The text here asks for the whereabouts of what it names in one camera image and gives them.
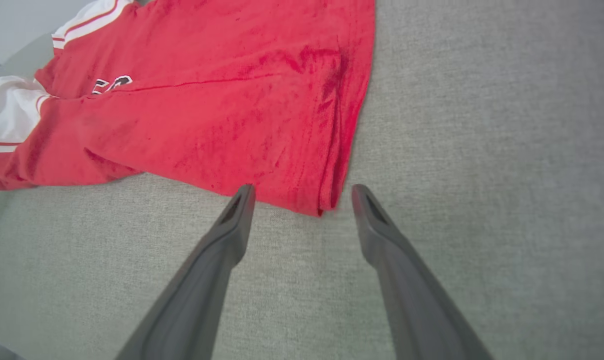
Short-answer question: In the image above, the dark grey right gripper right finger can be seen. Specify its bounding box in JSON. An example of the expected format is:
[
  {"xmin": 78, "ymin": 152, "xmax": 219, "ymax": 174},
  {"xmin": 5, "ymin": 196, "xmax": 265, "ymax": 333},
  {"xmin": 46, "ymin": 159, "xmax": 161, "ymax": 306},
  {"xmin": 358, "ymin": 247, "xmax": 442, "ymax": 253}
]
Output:
[{"xmin": 351, "ymin": 184, "xmax": 493, "ymax": 360}]

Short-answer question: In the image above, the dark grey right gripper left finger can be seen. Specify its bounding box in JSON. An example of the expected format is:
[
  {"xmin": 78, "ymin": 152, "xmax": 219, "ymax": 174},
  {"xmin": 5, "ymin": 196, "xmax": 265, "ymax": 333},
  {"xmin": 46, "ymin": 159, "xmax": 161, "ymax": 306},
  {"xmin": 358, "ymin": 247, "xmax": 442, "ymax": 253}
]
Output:
[{"xmin": 114, "ymin": 183, "xmax": 256, "ymax": 360}]

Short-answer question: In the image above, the red and white jersey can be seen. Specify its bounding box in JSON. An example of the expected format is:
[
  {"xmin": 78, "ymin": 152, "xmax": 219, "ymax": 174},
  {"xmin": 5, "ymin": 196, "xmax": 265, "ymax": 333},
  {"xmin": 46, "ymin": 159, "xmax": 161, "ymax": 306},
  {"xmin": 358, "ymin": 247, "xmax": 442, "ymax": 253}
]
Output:
[{"xmin": 0, "ymin": 0, "xmax": 377, "ymax": 218}]

